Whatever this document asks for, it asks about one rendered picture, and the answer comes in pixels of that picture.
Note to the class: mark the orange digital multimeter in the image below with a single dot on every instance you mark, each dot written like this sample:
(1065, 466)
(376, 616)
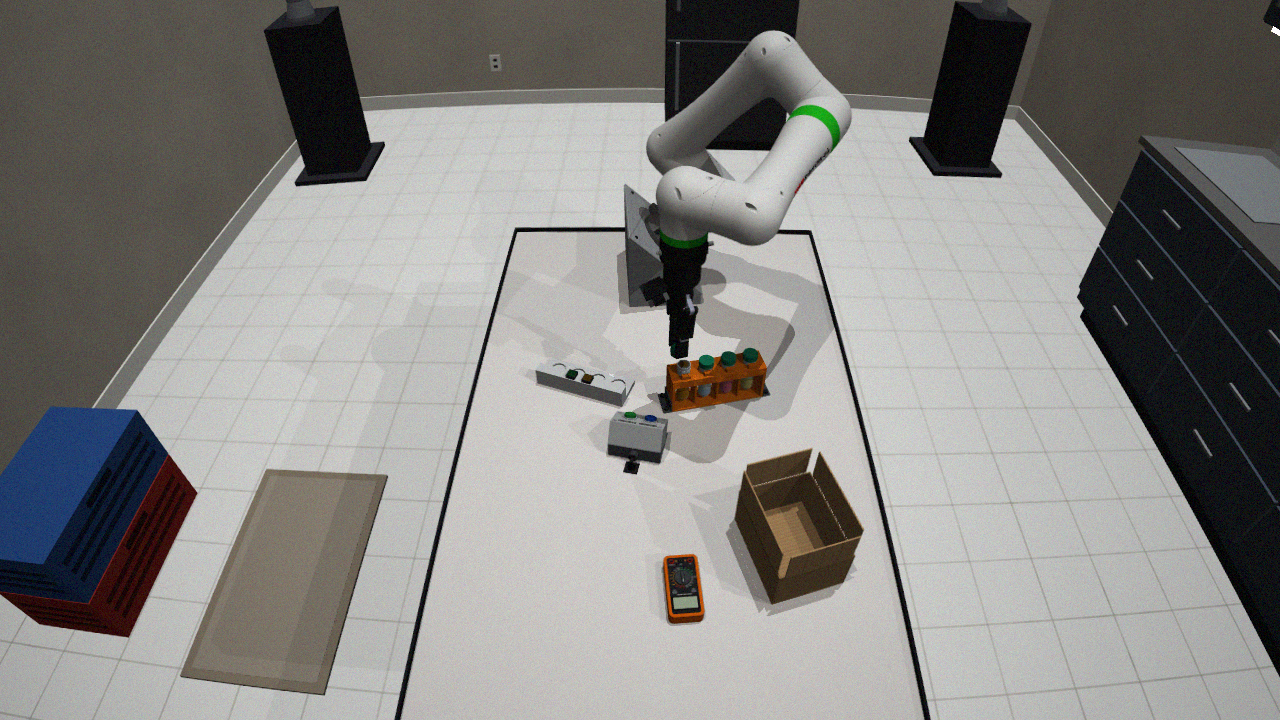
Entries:
(683, 589)

